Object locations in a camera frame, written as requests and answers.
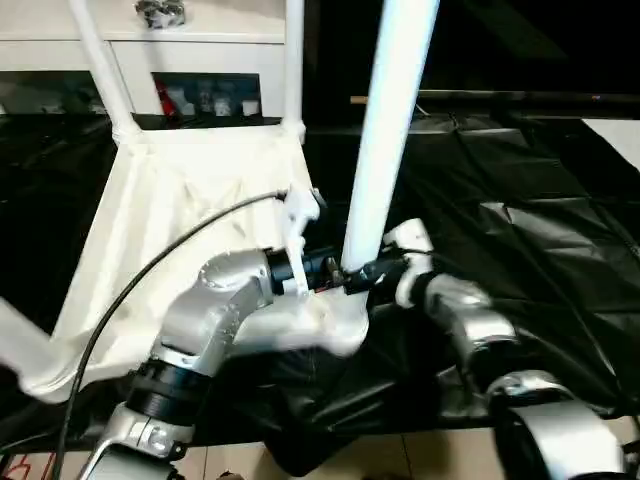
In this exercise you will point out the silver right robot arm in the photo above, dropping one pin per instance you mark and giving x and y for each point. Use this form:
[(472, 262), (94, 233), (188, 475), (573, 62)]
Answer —
[(480, 325)]

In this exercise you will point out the white flat board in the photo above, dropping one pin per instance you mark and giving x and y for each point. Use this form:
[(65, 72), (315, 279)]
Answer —
[(615, 140)]

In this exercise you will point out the small tan label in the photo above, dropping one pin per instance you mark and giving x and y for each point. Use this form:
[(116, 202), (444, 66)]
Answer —
[(359, 100)]

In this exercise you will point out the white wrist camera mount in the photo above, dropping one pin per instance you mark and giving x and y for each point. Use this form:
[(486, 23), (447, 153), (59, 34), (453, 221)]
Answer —
[(300, 225), (415, 240)]

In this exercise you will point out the white plastic table top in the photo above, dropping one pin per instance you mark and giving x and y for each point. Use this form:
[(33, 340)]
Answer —
[(175, 225)]

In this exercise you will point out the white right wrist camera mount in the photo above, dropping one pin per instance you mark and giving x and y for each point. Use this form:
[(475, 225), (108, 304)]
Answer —
[(415, 240)]

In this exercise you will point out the black backdrop cloth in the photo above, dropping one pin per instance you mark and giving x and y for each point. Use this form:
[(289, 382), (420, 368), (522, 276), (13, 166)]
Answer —
[(525, 45)]

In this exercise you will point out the black work mat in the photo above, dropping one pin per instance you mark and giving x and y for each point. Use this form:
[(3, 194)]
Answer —
[(500, 225)]

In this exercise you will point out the white glass-door sideboard cabinet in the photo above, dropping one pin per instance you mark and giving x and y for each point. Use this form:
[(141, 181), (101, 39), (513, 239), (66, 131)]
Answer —
[(200, 55)]

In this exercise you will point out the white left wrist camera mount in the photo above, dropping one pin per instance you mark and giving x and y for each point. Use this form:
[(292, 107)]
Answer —
[(300, 225)]

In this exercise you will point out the grey crumpled bag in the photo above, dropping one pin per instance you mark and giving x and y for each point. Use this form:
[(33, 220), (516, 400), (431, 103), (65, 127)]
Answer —
[(160, 12)]

